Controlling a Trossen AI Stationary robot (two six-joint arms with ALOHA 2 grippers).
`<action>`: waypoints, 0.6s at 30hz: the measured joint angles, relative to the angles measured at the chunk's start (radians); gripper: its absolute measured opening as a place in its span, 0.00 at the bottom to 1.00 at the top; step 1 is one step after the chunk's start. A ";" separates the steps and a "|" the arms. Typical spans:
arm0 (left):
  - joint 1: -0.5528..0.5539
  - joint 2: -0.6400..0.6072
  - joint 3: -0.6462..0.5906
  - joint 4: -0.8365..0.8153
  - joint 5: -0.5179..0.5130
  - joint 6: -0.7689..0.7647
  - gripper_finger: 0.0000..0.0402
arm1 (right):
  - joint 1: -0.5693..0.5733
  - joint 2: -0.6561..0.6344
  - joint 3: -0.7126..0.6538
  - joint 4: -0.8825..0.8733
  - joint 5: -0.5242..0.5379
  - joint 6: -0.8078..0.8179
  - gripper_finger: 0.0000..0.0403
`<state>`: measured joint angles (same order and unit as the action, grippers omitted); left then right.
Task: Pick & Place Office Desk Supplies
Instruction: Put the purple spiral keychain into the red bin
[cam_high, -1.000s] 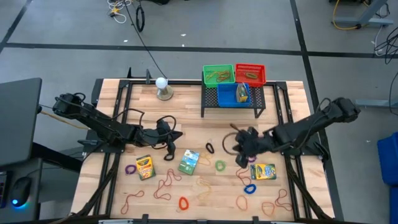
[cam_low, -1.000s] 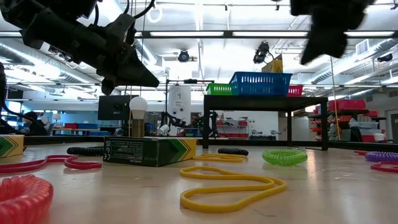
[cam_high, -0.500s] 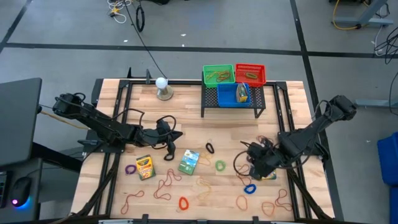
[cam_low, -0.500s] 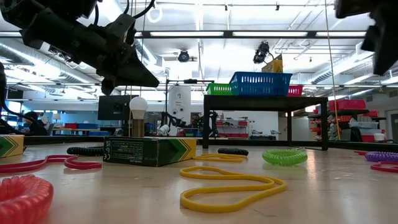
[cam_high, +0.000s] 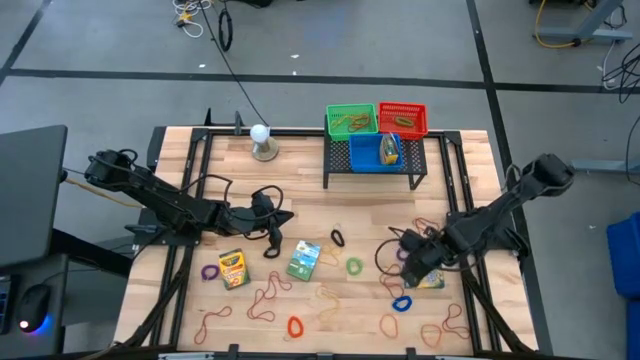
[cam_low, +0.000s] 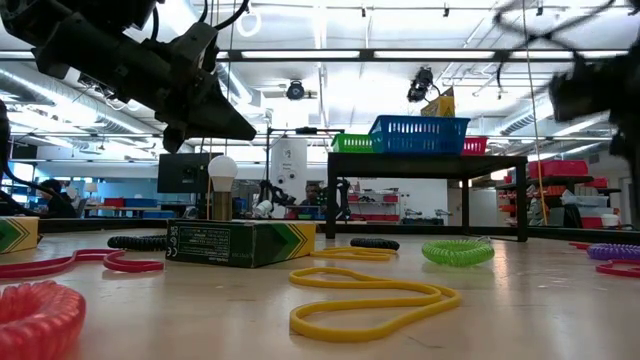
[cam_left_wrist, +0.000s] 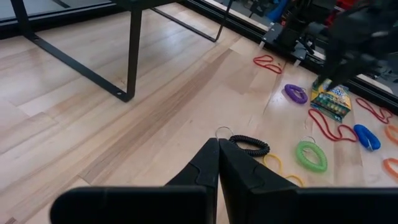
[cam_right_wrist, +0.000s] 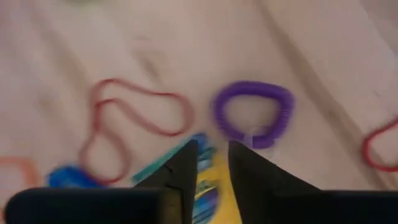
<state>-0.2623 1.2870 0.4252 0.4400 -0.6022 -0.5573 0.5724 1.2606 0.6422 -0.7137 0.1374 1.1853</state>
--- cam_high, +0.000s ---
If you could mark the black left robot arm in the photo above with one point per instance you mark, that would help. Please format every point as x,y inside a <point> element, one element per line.
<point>160,197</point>

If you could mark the grey desk base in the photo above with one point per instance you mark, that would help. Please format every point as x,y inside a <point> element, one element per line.
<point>585,34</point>

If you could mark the yellow green marker box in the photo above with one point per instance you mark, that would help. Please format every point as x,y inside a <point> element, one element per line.
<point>435,280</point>

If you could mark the black perforated metal shelf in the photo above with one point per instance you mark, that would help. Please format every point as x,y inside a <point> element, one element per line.
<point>339,157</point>

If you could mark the black keyboard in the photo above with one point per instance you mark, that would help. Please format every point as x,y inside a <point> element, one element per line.
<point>4,305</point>

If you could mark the yellow rubber band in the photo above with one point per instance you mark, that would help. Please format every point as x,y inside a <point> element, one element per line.
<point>332,300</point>
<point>331,262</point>
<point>336,121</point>

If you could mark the grey side desk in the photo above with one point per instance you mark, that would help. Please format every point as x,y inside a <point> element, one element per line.
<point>56,300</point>

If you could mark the white light bulb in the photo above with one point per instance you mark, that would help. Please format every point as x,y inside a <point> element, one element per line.
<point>259,133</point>

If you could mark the black flat monitor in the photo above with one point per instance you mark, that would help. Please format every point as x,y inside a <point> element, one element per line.
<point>30,190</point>

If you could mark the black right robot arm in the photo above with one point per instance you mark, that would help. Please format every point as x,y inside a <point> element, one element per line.
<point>500,210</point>

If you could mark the grey desk foot bar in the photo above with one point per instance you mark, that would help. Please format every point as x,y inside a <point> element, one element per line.
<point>600,166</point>

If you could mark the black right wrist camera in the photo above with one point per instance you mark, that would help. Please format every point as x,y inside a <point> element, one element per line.
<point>410,240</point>

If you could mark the red plastic mesh basket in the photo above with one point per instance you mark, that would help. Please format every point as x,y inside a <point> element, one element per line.
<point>390,112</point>

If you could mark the large blue plastic bin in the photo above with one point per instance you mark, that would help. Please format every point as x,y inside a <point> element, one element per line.
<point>627,255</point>

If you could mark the orange rubber band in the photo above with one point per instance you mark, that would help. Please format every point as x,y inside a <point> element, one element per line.
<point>381,325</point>
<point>422,335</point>

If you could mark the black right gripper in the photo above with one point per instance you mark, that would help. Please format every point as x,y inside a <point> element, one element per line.
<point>435,252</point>

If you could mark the blue plastic mesh basket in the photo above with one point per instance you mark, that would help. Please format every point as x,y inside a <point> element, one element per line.
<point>365,155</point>

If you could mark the green plastic mesh basket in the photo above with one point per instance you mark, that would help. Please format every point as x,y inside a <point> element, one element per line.
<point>334,132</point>

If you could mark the yellow crayon box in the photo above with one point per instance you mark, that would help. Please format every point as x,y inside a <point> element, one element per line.
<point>234,269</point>

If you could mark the silver metal bracket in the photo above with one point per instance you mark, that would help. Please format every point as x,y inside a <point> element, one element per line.
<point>185,356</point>

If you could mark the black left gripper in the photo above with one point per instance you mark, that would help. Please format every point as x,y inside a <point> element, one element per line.
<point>250,217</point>

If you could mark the black computer mouse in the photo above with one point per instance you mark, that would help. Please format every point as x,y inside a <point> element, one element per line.
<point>32,302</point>

